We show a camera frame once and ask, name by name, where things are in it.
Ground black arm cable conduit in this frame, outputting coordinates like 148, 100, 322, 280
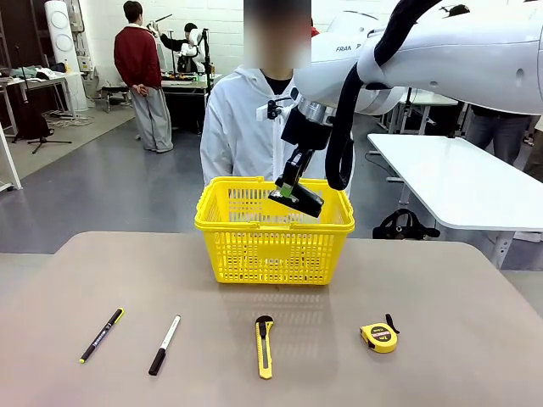
324, 0, 446, 191

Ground yellow plastic shopping basket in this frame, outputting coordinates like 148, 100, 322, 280
193, 176, 355, 286

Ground white table leg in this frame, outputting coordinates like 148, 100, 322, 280
0, 125, 24, 192

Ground black tripod stand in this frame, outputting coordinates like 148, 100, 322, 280
11, 44, 73, 154

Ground person in red sweater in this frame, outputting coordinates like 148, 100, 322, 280
113, 0, 174, 153

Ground person in white hoodie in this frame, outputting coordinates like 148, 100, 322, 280
199, 0, 355, 200

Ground grey table with clothes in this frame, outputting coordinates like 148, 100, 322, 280
0, 65, 86, 124

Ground yellow utility knife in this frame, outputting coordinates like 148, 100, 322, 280
255, 315, 275, 380

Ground white side table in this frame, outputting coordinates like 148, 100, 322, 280
367, 133, 543, 269

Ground person in black top jeans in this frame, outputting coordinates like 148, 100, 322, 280
464, 103, 535, 167

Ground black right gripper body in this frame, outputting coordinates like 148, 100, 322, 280
280, 108, 334, 154

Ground black stapler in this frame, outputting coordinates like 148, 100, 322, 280
267, 181, 326, 220

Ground white background work table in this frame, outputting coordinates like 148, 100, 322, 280
379, 87, 459, 137

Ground black highlighter pen yellow ends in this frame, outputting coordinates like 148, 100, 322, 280
79, 307, 126, 365

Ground white tower air conditioner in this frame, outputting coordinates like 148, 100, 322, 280
44, 0, 89, 112

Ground seated person in black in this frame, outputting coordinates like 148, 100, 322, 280
160, 23, 201, 74

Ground yellow tape measure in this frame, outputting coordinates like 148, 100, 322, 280
359, 313, 401, 354

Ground black bag on floor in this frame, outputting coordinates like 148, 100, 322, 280
372, 209, 441, 241

